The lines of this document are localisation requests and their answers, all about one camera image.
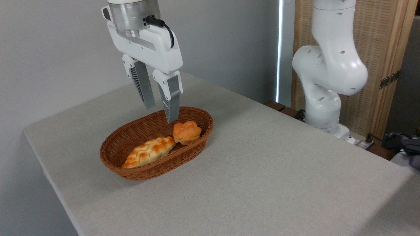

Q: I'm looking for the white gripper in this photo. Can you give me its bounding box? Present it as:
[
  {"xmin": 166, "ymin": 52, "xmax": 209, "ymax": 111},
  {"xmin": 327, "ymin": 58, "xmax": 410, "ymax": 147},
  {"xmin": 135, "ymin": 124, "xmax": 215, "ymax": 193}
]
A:
[{"xmin": 102, "ymin": 5, "xmax": 183, "ymax": 124}]

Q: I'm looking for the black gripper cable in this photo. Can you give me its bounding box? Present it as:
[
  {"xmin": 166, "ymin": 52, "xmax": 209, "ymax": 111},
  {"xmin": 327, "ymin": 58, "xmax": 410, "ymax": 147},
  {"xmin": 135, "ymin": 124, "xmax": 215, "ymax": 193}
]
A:
[{"xmin": 144, "ymin": 16, "xmax": 175, "ymax": 49}]

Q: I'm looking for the dark grey rounded object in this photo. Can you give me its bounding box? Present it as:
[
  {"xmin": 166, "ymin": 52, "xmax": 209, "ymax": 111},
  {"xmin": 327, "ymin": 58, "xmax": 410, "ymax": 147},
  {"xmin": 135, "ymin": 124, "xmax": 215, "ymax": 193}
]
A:
[{"xmin": 408, "ymin": 154, "xmax": 420, "ymax": 171}]

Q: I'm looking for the grey fabric tablecloth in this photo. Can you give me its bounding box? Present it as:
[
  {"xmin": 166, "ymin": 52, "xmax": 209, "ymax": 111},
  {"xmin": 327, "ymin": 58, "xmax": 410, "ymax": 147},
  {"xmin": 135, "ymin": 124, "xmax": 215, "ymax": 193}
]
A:
[{"xmin": 23, "ymin": 71, "xmax": 420, "ymax": 236}]

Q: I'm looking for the long braided bread loaf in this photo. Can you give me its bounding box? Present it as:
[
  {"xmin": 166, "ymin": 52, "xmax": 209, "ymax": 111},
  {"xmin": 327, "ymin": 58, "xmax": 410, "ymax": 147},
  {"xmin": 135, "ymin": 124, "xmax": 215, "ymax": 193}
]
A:
[{"xmin": 121, "ymin": 136, "xmax": 177, "ymax": 169}]

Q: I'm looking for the brown wicker oval basket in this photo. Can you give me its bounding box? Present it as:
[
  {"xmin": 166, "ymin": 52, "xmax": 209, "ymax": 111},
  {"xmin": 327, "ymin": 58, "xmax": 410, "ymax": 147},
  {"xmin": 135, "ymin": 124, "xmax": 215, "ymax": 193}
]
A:
[{"xmin": 100, "ymin": 106, "xmax": 214, "ymax": 181}]

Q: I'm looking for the dark metal screen hinge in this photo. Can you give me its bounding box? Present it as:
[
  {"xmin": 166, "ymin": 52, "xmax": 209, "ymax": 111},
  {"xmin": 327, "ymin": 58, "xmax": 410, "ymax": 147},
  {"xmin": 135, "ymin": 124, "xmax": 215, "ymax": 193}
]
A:
[{"xmin": 380, "ymin": 70, "xmax": 401, "ymax": 89}]

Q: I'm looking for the round orange bread bun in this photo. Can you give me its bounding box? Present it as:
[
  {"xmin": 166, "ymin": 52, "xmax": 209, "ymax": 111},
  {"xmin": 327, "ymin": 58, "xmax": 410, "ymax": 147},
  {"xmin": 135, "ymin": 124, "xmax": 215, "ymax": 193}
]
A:
[{"xmin": 173, "ymin": 121, "xmax": 202, "ymax": 146}]

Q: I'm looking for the brown wooden block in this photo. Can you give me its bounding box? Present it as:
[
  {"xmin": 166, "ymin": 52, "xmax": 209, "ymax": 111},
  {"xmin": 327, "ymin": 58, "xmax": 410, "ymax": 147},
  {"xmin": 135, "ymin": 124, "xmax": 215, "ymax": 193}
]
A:
[
  {"xmin": 264, "ymin": 100, "xmax": 286, "ymax": 112},
  {"xmin": 281, "ymin": 107, "xmax": 306, "ymax": 122}
]

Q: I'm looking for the wooden woven folding screen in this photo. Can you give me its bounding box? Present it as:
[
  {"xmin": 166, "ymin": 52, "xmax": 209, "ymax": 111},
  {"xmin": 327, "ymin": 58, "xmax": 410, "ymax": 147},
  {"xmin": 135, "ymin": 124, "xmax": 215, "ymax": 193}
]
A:
[{"xmin": 291, "ymin": 0, "xmax": 419, "ymax": 142}]

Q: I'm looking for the black cable bundle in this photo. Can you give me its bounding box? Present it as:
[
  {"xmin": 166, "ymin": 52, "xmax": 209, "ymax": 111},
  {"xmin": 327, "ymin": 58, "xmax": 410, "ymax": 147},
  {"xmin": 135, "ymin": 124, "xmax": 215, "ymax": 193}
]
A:
[{"xmin": 371, "ymin": 131, "xmax": 420, "ymax": 156}]

